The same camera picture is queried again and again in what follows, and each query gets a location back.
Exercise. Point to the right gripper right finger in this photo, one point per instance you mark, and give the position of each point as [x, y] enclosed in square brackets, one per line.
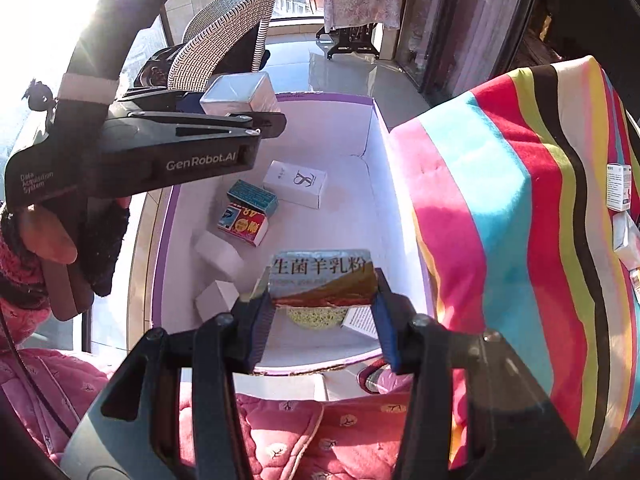
[514, 430]

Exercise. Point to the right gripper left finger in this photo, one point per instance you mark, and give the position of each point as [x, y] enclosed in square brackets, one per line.
[200, 394]

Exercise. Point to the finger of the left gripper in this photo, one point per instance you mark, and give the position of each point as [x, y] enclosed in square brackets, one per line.
[270, 124]

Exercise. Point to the small white box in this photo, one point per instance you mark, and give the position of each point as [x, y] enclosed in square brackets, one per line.
[217, 298]

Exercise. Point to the white box letter logo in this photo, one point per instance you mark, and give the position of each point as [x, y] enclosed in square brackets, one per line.
[296, 184]

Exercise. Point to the teal small box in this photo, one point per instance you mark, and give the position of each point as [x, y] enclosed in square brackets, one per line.
[253, 197]

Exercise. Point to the red blue small box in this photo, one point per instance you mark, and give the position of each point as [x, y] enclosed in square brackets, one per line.
[243, 223]

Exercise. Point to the goat milk powder pack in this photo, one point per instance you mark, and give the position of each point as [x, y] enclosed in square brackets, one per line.
[328, 278]

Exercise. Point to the white blue medicine box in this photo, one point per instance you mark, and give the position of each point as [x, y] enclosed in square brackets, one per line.
[618, 187]

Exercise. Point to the long white pink box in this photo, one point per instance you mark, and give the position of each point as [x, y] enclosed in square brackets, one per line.
[239, 94]

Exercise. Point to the white cube box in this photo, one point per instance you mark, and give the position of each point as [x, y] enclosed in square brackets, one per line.
[220, 256]

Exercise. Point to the white barcode text box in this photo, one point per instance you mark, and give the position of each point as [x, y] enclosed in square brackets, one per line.
[626, 240]

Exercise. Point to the left hand black glove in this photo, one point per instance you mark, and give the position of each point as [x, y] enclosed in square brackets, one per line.
[43, 235]

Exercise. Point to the white wicker chair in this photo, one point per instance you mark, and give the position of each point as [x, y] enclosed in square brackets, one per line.
[213, 31]

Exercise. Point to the purple white storage box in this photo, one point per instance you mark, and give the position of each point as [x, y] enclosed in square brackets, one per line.
[365, 205]

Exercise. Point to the pink quilted clothing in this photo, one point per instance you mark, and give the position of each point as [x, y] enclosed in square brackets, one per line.
[49, 393]

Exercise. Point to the floral cloth covered table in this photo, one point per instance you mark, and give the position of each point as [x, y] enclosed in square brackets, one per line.
[350, 24]

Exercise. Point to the striped colourful blanket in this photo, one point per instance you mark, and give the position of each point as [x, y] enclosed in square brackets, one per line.
[508, 189]

